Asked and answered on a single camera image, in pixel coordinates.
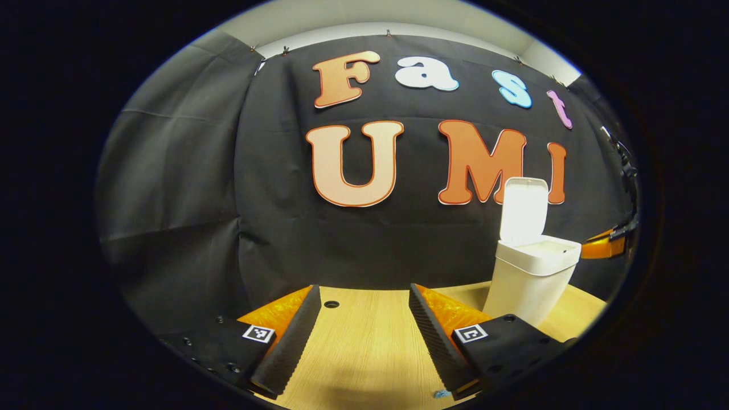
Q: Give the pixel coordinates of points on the white desktop garbage bin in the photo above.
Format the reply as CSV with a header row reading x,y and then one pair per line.
x,y
529,273

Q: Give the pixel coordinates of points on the wooden desktop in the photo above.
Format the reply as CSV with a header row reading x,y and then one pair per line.
x,y
364,347

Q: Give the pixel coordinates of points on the blue paper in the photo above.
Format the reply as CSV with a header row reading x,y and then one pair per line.
x,y
441,393

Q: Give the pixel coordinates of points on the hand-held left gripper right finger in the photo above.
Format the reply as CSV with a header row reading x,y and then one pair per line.
x,y
435,341

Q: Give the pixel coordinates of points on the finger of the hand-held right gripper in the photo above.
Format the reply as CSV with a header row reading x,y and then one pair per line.
x,y
601,247

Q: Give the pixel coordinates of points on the black backdrop cloth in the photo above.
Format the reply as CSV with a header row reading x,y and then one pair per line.
x,y
273,228

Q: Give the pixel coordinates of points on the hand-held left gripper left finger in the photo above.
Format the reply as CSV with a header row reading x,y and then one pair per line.
x,y
293,341

